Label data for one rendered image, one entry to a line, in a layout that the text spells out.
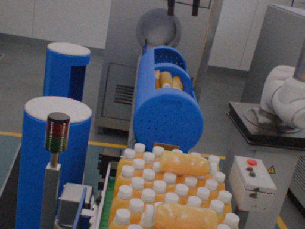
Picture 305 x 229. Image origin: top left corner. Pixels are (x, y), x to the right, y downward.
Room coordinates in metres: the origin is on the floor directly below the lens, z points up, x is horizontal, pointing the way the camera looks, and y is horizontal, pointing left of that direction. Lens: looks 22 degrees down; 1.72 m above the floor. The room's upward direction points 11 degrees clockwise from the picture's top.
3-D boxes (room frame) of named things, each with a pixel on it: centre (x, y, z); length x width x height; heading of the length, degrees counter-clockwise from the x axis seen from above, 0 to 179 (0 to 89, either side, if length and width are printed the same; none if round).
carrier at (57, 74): (2.65, 0.64, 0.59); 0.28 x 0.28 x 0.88
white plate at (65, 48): (2.65, 0.64, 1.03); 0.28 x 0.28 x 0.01
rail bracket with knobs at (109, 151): (1.39, 0.13, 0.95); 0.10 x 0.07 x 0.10; 95
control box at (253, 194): (1.26, -0.38, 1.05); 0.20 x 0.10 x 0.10; 5
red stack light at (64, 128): (1.03, 0.26, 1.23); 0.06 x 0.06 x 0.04
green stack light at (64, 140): (1.03, 0.26, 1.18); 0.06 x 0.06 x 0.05
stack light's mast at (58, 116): (1.03, 0.26, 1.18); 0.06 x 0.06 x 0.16
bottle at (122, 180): (1.14, 0.05, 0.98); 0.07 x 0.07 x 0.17
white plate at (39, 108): (1.62, 0.41, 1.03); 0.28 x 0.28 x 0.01
